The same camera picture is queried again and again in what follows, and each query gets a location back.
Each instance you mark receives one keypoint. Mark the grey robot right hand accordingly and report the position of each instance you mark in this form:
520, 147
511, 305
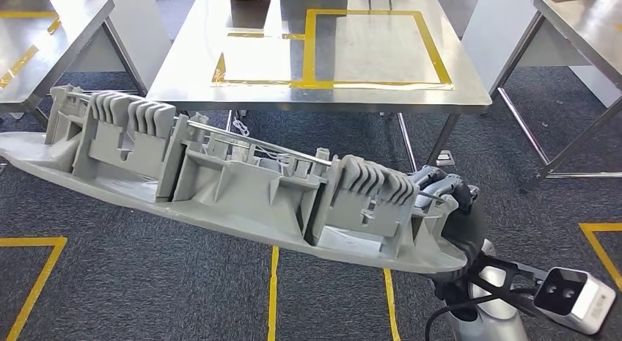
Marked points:
466, 227

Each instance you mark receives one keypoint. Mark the grey plastic hubcap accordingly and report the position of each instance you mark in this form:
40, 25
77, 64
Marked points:
243, 193

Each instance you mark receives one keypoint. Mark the steel workbench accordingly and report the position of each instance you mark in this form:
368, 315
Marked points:
583, 28
252, 62
48, 37

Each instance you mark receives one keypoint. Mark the steel floor outlet plate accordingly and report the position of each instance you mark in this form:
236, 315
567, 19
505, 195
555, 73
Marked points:
445, 159

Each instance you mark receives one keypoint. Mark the yellow floor tape square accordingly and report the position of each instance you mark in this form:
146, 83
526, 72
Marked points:
29, 241
272, 300

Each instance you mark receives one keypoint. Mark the large yellow tape rectangle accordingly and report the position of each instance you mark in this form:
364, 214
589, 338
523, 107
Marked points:
311, 47

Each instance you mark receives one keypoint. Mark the small yellow tape rectangle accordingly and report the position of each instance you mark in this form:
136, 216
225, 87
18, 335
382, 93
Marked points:
219, 75

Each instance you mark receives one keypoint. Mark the yellow bench tape outline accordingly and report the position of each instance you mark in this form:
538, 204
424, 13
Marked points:
19, 66

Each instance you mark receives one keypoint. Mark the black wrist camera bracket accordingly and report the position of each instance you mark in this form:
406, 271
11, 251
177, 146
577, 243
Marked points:
505, 271

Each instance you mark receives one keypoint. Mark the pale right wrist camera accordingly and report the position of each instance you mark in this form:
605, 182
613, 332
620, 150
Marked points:
583, 305

